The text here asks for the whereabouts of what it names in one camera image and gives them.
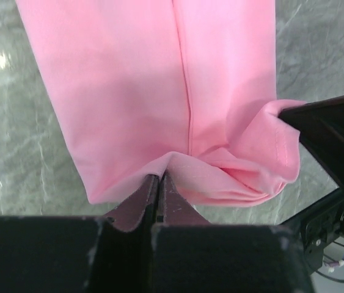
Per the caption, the pink t shirt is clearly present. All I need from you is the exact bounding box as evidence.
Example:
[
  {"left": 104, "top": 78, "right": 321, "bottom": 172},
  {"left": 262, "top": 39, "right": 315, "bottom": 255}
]
[{"left": 17, "top": 0, "right": 300, "bottom": 207}]

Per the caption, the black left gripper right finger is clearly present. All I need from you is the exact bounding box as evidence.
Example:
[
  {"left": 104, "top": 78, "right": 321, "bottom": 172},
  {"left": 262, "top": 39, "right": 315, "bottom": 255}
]
[{"left": 152, "top": 174, "right": 314, "bottom": 292}]

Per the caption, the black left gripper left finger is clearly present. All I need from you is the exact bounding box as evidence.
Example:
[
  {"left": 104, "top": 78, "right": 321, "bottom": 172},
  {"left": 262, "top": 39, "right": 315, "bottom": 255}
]
[{"left": 0, "top": 175, "right": 159, "bottom": 292}]

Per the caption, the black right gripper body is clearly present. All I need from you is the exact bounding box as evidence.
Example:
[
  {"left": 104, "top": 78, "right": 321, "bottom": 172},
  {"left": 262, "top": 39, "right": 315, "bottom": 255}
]
[{"left": 281, "top": 187, "right": 344, "bottom": 273}]

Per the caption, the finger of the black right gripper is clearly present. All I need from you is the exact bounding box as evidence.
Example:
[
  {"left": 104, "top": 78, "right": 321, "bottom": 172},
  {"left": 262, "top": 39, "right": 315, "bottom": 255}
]
[{"left": 279, "top": 96, "right": 344, "bottom": 190}]

